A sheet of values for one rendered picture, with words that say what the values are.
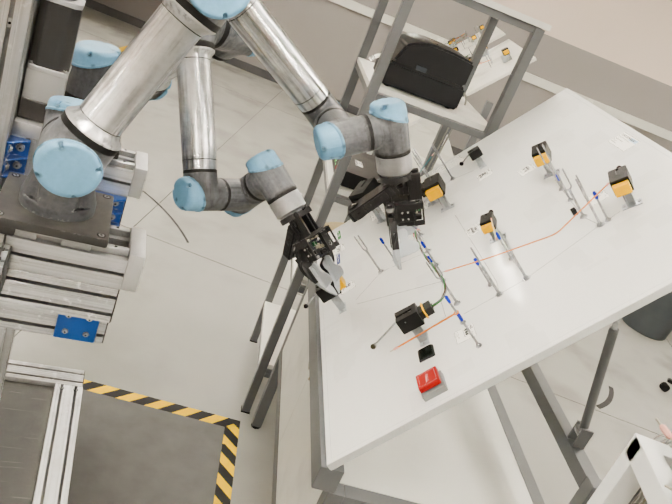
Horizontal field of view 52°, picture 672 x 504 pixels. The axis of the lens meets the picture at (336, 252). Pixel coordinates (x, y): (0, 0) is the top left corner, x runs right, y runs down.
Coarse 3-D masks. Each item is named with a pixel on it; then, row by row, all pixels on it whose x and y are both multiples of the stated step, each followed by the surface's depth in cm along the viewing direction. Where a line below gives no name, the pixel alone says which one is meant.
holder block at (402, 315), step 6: (408, 306) 164; (414, 306) 163; (396, 312) 165; (402, 312) 164; (408, 312) 162; (414, 312) 161; (396, 318) 163; (402, 318) 162; (408, 318) 161; (414, 318) 161; (420, 318) 161; (402, 324) 162; (408, 324) 162; (414, 324) 162; (420, 324) 162; (402, 330) 163; (408, 330) 163
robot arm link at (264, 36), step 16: (256, 0) 134; (240, 16) 133; (256, 16) 134; (272, 16) 137; (240, 32) 136; (256, 32) 135; (272, 32) 136; (256, 48) 138; (272, 48) 138; (288, 48) 139; (272, 64) 140; (288, 64) 140; (304, 64) 142; (288, 80) 142; (304, 80) 143; (320, 80) 146; (304, 96) 144; (320, 96) 145; (304, 112) 148; (320, 112) 147
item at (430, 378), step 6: (426, 372) 150; (432, 372) 149; (438, 372) 149; (420, 378) 149; (426, 378) 148; (432, 378) 147; (438, 378) 146; (420, 384) 148; (426, 384) 147; (432, 384) 146; (438, 384) 147; (420, 390) 147; (426, 390) 147
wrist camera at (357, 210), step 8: (384, 184) 149; (376, 192) 148; (384, 192) 147; (392, 192) 147; (360, 200) 151; (368, 200) 148; (376, 200) 148; (384, 200) 148; (352, 208) 150; (360, 208) 149; (368, 208) 148; (352, 216) 149; (360, 216) 149
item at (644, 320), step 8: (664, 296) 542; (648, 304) 551; (656, 304) 547; (664, 304) 544; (632, 312) 562; (640, 312) 556; (648, 312) 551; (656, 312) 548; (664, 312) 546; (624, 320) 569; (632, 320) 562; (640, 320) 556; (648, 320) 552; (656, 320) 550; (664, 320) 549; (632, 328) 563; (640, 328) 557; (648, 328) 554; (656, 328) 553; (664, 328) 553; (648, 336) 557; (656, 336) 556; (664, 336) 558
